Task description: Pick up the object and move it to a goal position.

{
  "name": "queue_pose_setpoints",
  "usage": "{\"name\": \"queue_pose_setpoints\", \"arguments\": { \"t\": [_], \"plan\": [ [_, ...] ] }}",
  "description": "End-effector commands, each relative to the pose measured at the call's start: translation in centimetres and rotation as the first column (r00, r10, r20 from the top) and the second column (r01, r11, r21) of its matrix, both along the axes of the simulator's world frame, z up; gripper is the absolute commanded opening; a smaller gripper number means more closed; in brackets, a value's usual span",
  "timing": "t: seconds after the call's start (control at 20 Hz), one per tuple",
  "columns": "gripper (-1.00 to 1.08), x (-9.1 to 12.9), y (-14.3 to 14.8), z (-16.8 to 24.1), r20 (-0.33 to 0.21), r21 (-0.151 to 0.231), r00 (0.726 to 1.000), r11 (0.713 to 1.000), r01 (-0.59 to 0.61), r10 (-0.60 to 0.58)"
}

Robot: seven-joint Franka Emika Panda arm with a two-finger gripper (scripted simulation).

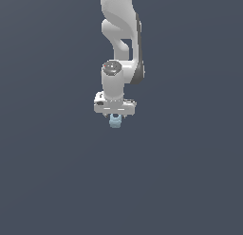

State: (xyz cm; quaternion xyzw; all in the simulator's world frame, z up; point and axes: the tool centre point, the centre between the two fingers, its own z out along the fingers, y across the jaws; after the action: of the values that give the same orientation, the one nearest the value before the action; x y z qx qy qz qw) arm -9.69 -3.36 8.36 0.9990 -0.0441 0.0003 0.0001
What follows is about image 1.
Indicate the small light blue object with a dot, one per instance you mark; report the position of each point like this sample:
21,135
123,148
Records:
115,121

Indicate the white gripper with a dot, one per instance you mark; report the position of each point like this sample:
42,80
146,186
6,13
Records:
114,106

